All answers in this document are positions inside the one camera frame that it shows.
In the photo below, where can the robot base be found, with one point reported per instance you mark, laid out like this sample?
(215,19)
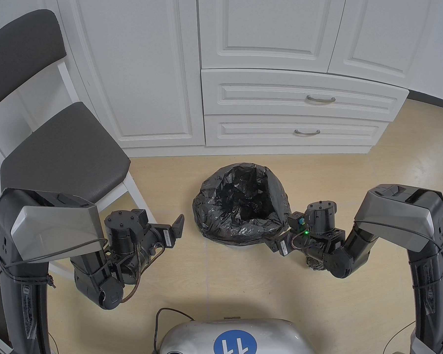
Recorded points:
(206,336)

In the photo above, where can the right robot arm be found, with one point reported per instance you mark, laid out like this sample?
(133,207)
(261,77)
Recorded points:
(398,212)

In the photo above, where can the white wardrobe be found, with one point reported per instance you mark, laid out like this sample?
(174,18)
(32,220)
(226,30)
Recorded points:
(262,20)

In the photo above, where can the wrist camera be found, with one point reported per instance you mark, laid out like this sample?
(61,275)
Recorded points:
(298,222)
(139,218)

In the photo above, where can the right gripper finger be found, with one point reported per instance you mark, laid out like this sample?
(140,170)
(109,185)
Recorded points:
(270,243)

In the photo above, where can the black plastic bag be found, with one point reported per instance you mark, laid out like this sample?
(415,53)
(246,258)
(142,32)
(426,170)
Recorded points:
(214,212)

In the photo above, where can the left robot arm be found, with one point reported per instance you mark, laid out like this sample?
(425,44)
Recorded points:
(51,227)

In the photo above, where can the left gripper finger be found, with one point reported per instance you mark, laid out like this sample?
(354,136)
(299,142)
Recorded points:
(178,227)

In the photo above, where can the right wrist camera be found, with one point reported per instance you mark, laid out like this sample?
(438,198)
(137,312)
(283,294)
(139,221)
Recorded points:
(298,222)

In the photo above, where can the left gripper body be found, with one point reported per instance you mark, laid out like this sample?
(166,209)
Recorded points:
(160,236)

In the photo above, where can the crumpled black plastic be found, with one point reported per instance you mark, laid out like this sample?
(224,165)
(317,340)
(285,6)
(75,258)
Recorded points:
(315,264)

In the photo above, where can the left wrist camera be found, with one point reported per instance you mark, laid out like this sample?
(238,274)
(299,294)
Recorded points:
(139,218)

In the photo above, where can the white trash bin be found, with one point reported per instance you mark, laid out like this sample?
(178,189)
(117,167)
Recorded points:
(242,247)

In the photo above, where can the grey and white chair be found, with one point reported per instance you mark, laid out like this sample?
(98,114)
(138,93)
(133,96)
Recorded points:
(59,160)

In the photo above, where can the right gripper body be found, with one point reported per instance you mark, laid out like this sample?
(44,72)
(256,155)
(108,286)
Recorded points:
(286,247)

